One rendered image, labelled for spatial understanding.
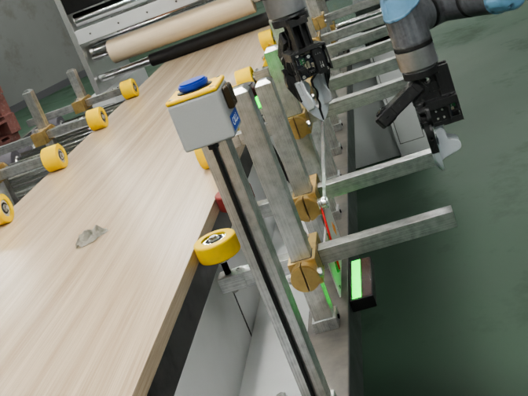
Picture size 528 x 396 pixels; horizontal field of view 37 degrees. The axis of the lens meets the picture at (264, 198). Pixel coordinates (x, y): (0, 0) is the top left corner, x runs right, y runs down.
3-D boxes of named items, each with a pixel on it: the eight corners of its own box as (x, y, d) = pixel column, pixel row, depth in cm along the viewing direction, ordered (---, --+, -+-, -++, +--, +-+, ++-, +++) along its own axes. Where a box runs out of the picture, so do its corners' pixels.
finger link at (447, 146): (468, 167, 156) (456, 124, 154) (438, 176, 158) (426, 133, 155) (466, 162, 159) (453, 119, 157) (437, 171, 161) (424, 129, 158)
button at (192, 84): (213, 84, 104) (208, 71, 104) (208, 91, 100) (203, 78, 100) (185, 93, 105) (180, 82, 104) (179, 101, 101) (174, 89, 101)
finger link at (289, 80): (295, 105, 155) (279, 63, 152) (292, 104, 156) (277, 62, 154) (317, 96, 155) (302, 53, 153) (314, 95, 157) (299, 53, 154)
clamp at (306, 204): (324, 193, 170) (317, 172, 168) (322, 218, 157) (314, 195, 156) (299, 201, 171) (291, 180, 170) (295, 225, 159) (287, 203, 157)
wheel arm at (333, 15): (383, 1, 321) (380, -8, 320) (383, 2, 318) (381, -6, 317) (267, 42, 332) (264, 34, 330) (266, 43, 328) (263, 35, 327)
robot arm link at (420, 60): (395, 57, 149) (393, 49, 157) (402, 80, 151) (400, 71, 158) (434, 44, 148) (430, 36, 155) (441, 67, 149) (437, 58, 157)
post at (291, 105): (346, 231, 192) (278, 42, 177) (346, 236, 189) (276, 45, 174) (331, 235, 193) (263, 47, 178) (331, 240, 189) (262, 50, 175)
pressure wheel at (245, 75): (254, 86, 255) (260, 92, 262) (247, 62, 256) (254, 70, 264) (236, 91, 256) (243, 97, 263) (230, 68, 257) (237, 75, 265)
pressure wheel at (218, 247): (237, 276, 152) (215, 224, 148) (264, 281, 146) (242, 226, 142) (207, 299, 147) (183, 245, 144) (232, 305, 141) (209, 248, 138)
